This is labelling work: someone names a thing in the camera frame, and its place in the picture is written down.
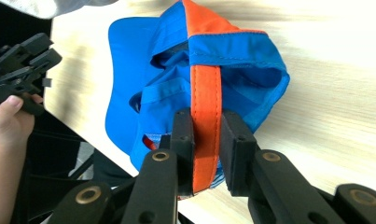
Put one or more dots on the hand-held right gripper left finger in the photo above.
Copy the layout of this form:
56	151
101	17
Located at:
184	140

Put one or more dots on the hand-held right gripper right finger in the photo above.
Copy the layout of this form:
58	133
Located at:
237	155

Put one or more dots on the blue and orange cap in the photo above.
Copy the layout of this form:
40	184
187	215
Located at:
129	62

